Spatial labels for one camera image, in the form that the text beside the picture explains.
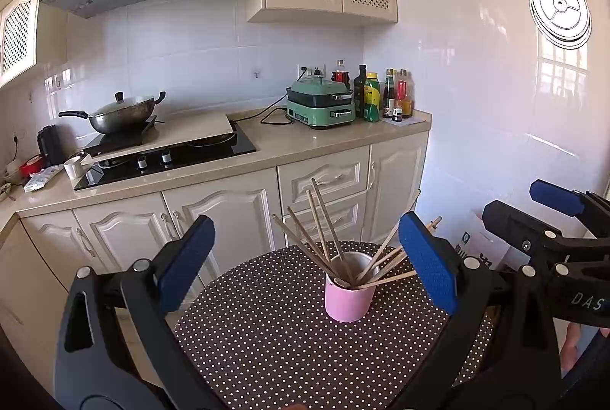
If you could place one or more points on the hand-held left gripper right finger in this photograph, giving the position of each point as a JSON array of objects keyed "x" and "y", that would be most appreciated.
[{"x": 426, "y": 262}]

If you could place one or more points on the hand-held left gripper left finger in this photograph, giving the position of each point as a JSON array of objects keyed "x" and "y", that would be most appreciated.
[{"x": 186, "y": 264}]

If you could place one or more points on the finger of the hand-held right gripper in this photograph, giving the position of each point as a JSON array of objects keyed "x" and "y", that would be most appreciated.
[
  {"x": 510, "y": 219},
  {"x": 555, "y": 198}
]

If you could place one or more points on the bunch of wooden chopsticks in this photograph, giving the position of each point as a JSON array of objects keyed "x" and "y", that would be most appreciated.
[{"x": 369, "y": 271}]

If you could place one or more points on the pink cup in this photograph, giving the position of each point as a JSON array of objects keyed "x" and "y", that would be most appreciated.
[{"x": 348, "y": 300}]

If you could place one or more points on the person's right hand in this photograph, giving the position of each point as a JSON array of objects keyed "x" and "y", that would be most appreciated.
[{"x": 572, "y": 343}]

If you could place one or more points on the white rice bag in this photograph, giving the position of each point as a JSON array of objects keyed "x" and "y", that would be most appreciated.
[{"x": 469, "y": 238}]

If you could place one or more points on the cream base cabinets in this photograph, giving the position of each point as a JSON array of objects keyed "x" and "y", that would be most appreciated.
[{"x": 228, "y": 219}]

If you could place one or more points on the black glass cooktop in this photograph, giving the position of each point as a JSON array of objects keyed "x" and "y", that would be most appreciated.
[{"x": 214, "y": 150}]

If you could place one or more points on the beige cutting board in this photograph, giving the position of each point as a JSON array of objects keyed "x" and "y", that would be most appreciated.
[{"x": 190, "y": 128}]

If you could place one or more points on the white paper sheet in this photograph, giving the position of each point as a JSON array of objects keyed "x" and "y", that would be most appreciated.
[{"x": 414, "y": 120}]

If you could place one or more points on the white mug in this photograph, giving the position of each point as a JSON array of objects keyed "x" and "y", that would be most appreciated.
[{"x": 73, "y": 167}]

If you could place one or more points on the small dark bottle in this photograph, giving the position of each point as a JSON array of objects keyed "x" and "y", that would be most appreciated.
[{"x": 397, "y": 112}]

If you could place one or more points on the steel wok with lid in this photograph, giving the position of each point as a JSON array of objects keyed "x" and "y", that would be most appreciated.
[{"x": 119, "y": 117}]

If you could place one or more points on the red-orange sauce bottle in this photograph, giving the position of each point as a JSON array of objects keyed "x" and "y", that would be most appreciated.
[{"x": 404, "y": 93}]

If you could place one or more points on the white patterned packet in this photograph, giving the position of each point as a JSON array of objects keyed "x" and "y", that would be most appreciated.
[{"x": 40, "y": 179}]

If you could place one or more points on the dark soy sauce bottle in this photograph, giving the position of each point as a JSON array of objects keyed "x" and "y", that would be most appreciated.
[{"x": 389, "y": 93}]

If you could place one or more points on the yellow-green bottle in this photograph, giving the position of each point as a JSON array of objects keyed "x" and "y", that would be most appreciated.
[{"x": 371, "y": 97}]

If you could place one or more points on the black electric kettle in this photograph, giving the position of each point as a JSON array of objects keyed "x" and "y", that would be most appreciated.
[{"x": 50, "y": 145}]

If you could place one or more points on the green electric cooker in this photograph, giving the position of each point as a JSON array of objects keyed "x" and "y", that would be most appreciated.
[{"x": 319, "y": 114}]

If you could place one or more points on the dark green oil bottle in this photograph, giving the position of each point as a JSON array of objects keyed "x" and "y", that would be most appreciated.
[{"x": 361, "y": 90}]

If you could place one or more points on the red round container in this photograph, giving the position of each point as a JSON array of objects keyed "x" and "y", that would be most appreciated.
[{"x": 31, "y": 164}]

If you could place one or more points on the round metal steamer plates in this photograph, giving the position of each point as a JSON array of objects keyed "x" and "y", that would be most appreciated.
[{"x": 557, "y": 2}]

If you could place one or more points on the white wall socket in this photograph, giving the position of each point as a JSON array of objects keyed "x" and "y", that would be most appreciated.
[{"x": 314, "y": 70}]

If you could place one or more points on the narrow lattice-door wall cabinet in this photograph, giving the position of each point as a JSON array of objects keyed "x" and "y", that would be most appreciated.
[{"x": 28, "y": 62}]

